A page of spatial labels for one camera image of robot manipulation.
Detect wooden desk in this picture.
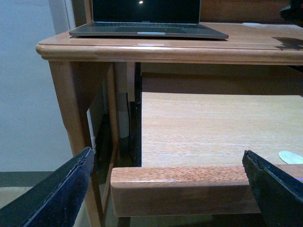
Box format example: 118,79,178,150
36,23,303,227

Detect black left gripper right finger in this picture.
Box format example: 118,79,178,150
242,150,303,227

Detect wooden keyboard tray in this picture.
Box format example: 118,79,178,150
110,70,303,217

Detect white oval sticker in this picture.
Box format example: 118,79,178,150
278,151,303,164

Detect silver laptop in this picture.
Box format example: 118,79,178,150
69,0,229,39

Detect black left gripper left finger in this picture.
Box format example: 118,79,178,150
0,147,94,227

